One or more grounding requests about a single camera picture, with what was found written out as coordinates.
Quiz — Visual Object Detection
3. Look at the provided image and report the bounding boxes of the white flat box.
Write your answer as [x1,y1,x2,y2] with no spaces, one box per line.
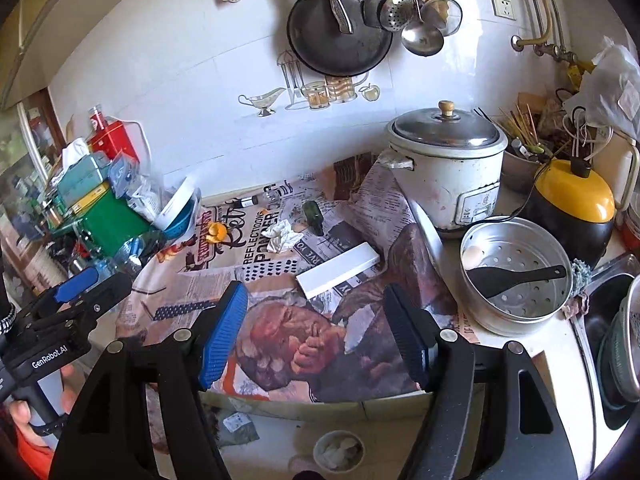
[295,241,381,298]

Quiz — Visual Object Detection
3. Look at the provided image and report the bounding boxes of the glass door cabinet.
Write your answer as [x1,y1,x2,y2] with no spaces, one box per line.
[0,87,66,241]

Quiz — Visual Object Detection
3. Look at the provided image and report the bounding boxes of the black rice paddle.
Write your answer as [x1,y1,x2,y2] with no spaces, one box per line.
[466,264,568,298]

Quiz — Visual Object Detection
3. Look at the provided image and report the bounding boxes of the red tin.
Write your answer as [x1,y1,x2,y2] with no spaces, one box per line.
[87,120,141,163]

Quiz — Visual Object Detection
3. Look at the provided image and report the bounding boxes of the clear plastic packet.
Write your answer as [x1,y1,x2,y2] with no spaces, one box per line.
[107,152,166,221]

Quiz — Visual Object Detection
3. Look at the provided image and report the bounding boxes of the green box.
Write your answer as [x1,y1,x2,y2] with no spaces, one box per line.
[50,192,153,261]

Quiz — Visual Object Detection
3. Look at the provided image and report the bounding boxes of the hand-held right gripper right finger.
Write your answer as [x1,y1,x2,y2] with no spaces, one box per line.
[384,283,578,480]

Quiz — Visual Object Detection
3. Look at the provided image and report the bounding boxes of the stack of small bowls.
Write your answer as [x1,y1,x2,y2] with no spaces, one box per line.
[617,205,640,256]

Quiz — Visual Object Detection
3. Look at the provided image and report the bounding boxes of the person's left hand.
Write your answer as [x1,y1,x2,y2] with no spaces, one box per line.
[9,364,81,445]

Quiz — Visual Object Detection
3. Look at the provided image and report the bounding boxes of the grey dish rag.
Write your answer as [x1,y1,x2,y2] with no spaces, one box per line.
[562,259,593,321]

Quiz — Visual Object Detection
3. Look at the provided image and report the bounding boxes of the crumpled white paper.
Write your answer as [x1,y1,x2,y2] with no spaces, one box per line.
[322,437,358,468]

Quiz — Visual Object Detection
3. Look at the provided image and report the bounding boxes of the yellow flat box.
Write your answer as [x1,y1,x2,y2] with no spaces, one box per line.
[65,182,112,213]

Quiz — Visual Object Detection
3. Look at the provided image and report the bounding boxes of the crumpled floor wrapper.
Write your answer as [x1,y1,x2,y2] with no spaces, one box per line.
[220,410,261,448]

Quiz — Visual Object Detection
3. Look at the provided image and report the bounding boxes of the white rice cooker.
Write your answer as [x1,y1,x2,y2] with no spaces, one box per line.
[377,100,509,239]

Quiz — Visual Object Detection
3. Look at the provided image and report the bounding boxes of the metal ladle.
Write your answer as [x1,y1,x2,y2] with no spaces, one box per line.
[400,0,445,57]

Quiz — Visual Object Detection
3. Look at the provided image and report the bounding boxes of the pale green bowl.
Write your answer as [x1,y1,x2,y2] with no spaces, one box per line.
[597,287,640,413]

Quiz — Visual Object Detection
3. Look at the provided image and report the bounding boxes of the white bowl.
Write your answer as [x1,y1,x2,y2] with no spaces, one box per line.
[313,430,366,473]
[152,175,198,231]

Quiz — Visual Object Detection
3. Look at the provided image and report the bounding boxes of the mesh strainer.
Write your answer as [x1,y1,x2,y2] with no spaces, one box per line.
[422,0,463,36]

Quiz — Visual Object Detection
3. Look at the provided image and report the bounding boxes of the crumpled white tissue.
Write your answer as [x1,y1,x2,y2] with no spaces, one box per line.
[261,220,298,253]

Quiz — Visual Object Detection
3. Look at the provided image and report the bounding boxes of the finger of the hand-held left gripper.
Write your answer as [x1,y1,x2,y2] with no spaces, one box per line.
[20,266,100,326]
[30,271,134,343]

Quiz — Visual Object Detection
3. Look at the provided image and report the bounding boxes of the teal tissue packet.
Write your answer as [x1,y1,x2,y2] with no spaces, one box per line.
[50,137,113,201]

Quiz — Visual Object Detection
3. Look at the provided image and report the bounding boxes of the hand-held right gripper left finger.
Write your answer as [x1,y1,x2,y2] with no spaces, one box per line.
[50,281,249,480]

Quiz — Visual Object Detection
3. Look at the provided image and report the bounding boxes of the newspaper sheets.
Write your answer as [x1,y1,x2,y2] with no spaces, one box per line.
[116,152,458,405]

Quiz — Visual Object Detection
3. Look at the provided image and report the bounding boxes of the white plastic jug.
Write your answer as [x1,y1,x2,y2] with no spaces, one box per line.
[590,125,640,211]

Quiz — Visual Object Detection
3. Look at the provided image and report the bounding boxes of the metal utensil pot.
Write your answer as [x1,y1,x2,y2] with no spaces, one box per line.
[501,147,543,194]

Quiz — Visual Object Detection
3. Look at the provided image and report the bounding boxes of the small green bottle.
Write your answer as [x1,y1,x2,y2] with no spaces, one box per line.
[302,201,326,237]

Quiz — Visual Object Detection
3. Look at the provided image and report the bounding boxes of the white plastic bag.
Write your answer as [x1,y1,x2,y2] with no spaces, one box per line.
[562,37,640,138]

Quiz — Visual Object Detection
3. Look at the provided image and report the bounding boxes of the person's left forearm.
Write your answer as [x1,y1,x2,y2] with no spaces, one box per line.
[0,425,56,480]

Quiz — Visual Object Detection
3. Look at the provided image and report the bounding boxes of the black wok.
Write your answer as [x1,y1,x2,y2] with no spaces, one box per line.
[286,0,394,77]

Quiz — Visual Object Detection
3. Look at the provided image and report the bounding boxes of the yellow black electric cooker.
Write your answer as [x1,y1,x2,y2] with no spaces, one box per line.
[520,157,616,268]

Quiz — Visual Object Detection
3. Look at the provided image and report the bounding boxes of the blue plastic basin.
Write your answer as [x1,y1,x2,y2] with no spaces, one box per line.
[159,195,202,241]

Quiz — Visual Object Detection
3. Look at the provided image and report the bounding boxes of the steel sink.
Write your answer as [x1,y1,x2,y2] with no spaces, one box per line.
[572,255,640,431]

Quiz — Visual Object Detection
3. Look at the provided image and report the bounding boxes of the red white can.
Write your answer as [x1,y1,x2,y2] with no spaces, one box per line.
[89,105,113,131]

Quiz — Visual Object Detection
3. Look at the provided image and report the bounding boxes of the wall faucet with pipes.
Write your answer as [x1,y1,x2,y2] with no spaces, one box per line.
[511,0,576,63]

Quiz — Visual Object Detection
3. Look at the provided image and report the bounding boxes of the bundle of chopsticks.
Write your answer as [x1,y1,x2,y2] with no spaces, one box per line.
[475,104,556,158]

